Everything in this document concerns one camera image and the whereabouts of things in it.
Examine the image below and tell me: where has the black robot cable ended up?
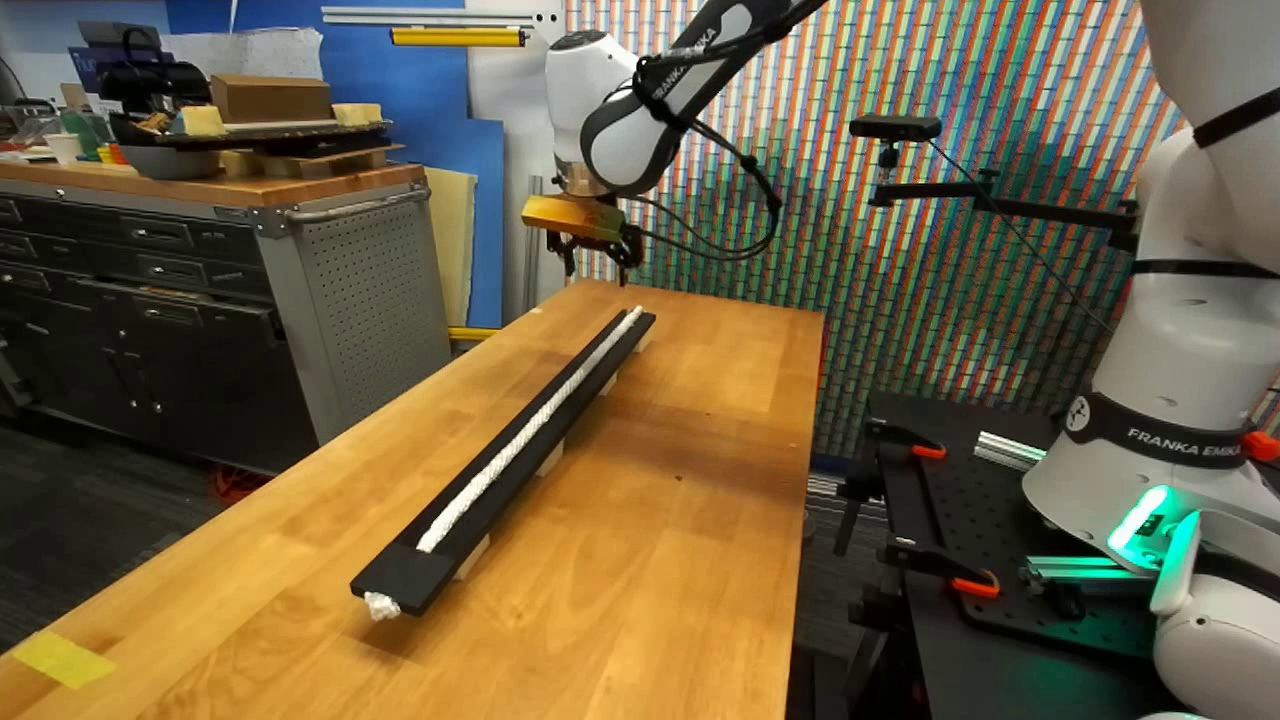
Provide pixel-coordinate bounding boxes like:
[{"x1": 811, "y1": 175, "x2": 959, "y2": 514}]
[{"x1": 623, "y1": 0, "x2": 832, "y2": 265}]

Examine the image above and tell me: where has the teal green object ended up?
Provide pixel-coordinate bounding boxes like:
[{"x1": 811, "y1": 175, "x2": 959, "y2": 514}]
[{"x1": 54, "y1": 103, "x2": 111, "y2": 169}]

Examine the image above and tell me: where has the orange handled black clamp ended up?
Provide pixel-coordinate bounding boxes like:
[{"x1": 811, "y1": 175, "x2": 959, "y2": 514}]
[
  {"x1": 883, "y1": 531, "x2": 1006, "y2": 607},
  {"x1": 861, "y1": 412, "x2": 950, "y2": 473}
]

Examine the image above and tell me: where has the beige foam panel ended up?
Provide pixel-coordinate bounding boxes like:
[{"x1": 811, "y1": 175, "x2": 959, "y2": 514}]
[{"x1": 419, "y1": 166, "x2": 479, "y2": 334}]

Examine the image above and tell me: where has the wooden cabinet top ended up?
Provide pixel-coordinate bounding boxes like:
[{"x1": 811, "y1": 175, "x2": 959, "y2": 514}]
[{"x1": 0, "y1": 158, "x2": 433, "y2": 217}]

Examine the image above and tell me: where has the long black grooved rail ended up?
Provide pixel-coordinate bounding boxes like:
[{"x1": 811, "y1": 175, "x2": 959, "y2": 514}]
[{"x1": 347, "y1": 302, "x2": 660, "y2": 620}]

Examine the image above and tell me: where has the yellow bar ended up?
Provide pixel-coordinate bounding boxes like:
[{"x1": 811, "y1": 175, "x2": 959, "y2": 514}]
[{"x1": 386, "y1": 23, "x2": 533, "y2": 52}]

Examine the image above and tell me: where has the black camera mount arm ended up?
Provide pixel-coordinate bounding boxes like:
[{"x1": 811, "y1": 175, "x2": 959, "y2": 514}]
[{"x1": 869, "y1": 135, "x2": 1152, "y2": 253}]

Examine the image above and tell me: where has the white braided rope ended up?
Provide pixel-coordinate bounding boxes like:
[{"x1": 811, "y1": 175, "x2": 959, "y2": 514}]
[{"x1": 410, "y1": 305, "x2": 648, "y2": 558}]

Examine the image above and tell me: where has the yellow wrist camera mount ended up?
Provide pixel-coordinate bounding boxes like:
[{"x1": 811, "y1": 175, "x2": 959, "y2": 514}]
[{"x1": 516, "y1": 192, "x2": 629, "y2": 247}]

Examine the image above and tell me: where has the brown cardboard box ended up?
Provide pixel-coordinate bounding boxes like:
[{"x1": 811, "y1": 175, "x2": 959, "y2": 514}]
[{"x1": 207, "y1": 73, "x2": 336, "y2": 128}]

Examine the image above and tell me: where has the black exterior camera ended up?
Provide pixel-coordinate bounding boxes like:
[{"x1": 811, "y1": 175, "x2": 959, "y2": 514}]
[{"x1": 846, "y1": 112, "x2": 945, "y2": 143}]

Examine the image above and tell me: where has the wooden support block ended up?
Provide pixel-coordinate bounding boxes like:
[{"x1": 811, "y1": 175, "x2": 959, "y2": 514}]
[{"x1": 216, "y1": 141, "x2": 405, "y2": 184}]

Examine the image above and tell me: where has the silver aluminium extrusion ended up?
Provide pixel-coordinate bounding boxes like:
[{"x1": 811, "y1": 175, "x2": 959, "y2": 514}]
[{"x1": 973, "y1": 427, "x2": 1050, "y2": 473}]

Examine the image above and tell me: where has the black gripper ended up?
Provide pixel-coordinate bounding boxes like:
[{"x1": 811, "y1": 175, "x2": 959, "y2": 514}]
[{"x1": 557, "y1": 230, "x2": 648, "y2": 289}]

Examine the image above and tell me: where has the grey perforated metal cabinet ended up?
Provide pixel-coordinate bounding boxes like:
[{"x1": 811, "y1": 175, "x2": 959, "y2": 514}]
[{"x1": 0, "y1": 158, "x2": 456, "y2": 475}]

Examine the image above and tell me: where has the yellow foam block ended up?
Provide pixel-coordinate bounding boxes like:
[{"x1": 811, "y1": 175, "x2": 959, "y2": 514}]
[
  {"x1": 174, "y1": 99, "x2": 224, "y2": 141},
  {"x1": 332, "y1": 99, "x2": 392, "y2": 132}
]

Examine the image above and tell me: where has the black breadboard base table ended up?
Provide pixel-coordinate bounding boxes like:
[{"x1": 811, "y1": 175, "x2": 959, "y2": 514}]
[{"x1": 851, "y1": 392, "x2": 1202, "y2": 720}]

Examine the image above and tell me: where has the black equipment pile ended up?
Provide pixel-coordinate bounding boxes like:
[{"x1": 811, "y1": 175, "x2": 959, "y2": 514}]
[{"x1": 68, "y1": 16, "x2": 216, "y2": 118}]

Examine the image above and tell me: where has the perforated backdrop panel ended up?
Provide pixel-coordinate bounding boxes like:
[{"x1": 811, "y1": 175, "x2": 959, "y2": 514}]
[{"x1": 557, "y1": 0, "x2": 1202, "y2": 464}]

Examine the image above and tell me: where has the yellow tape patch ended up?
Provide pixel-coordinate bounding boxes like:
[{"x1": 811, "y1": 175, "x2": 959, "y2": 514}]
[{"x1": 7, "y1": 628, "x2": 121, "y2": 691}]

